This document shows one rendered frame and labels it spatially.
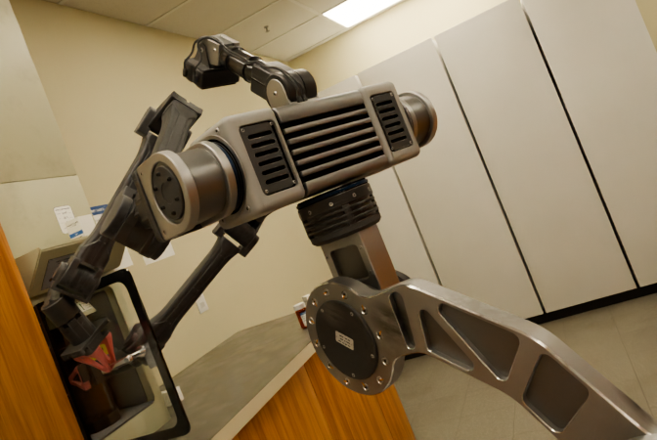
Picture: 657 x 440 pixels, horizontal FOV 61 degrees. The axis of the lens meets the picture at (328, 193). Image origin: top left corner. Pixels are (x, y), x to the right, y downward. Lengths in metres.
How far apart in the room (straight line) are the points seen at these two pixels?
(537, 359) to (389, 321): 0.23
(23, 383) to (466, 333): 1.05
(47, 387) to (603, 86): 3.58
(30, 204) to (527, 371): 1.31
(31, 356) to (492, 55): 3.42
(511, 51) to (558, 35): 0.31
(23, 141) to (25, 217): 0.23
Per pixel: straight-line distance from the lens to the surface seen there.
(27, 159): 1.72
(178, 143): 1.17
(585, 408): 0.74
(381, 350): 0.90
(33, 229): 1.65
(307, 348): 1.94
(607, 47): 4.14
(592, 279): 4.24
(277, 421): 1.76
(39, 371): 1.46
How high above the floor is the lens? 1.35
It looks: 1 degrees up
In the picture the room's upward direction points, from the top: 22 degrees counter-clockwise
